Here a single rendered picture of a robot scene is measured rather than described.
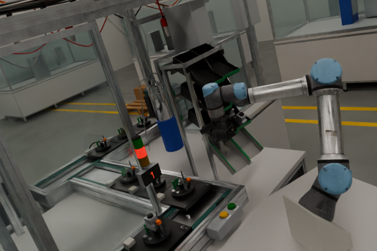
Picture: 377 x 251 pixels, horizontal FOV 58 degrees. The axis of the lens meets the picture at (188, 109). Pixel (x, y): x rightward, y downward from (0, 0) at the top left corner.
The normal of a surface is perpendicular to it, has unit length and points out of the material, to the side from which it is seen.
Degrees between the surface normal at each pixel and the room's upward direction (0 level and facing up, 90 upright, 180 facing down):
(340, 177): 65
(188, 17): 90
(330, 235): 90
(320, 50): 90
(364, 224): 0
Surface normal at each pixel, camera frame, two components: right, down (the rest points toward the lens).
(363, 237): -0.27, -0.91
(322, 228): 0.36, 0.20
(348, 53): -0.64, 0.40
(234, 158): 0.24, -0.59
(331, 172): -0.33, -0.04
